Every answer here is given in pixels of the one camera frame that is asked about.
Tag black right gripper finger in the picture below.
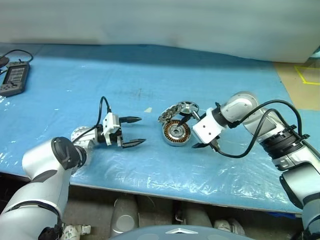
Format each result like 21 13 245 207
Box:
191 141 210 150
177 115 193 127

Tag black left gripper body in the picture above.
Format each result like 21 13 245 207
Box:
111 126 125 148

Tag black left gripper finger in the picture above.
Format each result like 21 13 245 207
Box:
119 115 143 125
121 138 147 149

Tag black silver rotor cover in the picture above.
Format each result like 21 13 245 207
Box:
177 100 201 120

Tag silver finned rotor disc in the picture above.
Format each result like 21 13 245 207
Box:
157 104 183 124

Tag silver motor stator housing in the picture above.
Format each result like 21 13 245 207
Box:
162 119 192 148

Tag blue plastic table cover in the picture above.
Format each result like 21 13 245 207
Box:
0 42 320 215

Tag grey rounded cylinder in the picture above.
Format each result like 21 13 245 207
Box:
109 197 140 237
182 208 213 228

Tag white sneaker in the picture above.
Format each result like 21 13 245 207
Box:
213 218 246 236
61 223 92 240

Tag grey robot torso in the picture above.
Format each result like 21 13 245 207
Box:
108 223 256 240

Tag white backdrop sheet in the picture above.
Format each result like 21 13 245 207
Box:
0 0 320 63

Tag black keypad device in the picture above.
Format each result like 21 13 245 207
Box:
0 62 31 98

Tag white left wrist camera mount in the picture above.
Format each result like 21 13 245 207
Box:
101 112 122 146

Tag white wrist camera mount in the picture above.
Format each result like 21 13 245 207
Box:
101 112 122 146
192 107 230 145

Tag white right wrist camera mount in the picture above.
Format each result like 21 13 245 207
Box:
192 107 230 145

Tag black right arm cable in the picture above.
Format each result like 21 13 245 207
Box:
212 99 311 160

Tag thin black device cable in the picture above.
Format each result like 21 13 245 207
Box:
0 49 34 73

